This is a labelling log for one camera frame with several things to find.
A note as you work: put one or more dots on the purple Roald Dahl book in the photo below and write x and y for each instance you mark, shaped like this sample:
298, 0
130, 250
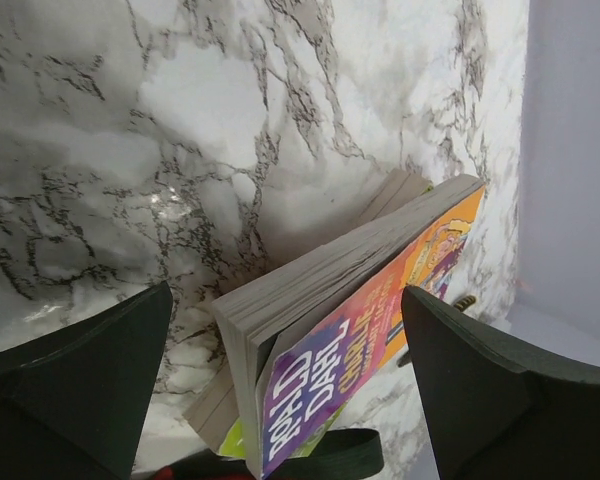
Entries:
304, 338

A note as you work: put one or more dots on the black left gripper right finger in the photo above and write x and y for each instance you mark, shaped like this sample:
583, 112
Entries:
497, 407

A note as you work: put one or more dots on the green book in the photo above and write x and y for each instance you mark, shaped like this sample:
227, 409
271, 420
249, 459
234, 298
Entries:
214, 415

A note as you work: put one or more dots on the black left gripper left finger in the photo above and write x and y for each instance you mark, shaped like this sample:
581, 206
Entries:
73, 402

